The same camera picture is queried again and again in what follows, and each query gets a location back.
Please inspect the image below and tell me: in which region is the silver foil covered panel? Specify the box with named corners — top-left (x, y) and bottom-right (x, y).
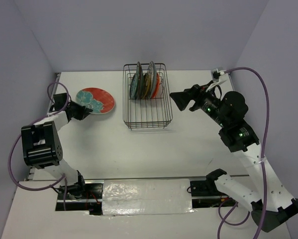
top-left (102, 179), bottom-right (193, 216)

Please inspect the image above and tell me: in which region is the orange plastic plate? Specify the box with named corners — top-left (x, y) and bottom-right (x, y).
top-left (151, 74), bottom-right (160, 99)

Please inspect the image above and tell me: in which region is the dark teal glazed plate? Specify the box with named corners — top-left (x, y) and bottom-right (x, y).
top-left (137, 62), bottom-right (144, 99)

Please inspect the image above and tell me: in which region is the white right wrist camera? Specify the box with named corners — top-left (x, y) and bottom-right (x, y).
top-left (206, 68), bottom-right (229, 92)

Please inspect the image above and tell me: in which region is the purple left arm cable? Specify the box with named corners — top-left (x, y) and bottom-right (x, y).
top-left (8, 82), bottom-right (71, 212)

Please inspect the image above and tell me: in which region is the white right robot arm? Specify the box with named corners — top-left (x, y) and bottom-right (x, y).
top-left (170, 85), bottom-right (298, 232)

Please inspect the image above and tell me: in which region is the white plate blue floral rim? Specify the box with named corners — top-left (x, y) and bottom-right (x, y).
top-left (148, 61), bottom-right (157, 99)

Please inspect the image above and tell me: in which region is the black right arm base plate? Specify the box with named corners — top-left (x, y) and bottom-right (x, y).
top-left (188, 179), bottom-right (229, 197)

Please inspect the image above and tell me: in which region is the red plate with blue flowers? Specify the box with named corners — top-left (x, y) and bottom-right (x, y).
top-left (76, 88), bottom-right (115, 115)

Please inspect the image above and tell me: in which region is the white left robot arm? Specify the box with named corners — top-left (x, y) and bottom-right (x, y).
top-left (21, 93), bottom-right (92, 199)

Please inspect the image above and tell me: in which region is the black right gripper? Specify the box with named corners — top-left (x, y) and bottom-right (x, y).
top-left (169, 80), bottom-right (228, 127)

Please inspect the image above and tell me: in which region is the wire dish rack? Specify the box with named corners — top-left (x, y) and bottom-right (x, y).
top-left (122, 63), bottom-right (173, 130)

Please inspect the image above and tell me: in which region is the green plate blue floral pattern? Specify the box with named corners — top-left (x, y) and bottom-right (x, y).
top-left (129, 73), bottom-right (138, 99)

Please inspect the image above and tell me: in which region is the brown yellow plate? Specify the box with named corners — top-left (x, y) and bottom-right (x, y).
top-left (141, 73), bottom-right (151, 99)

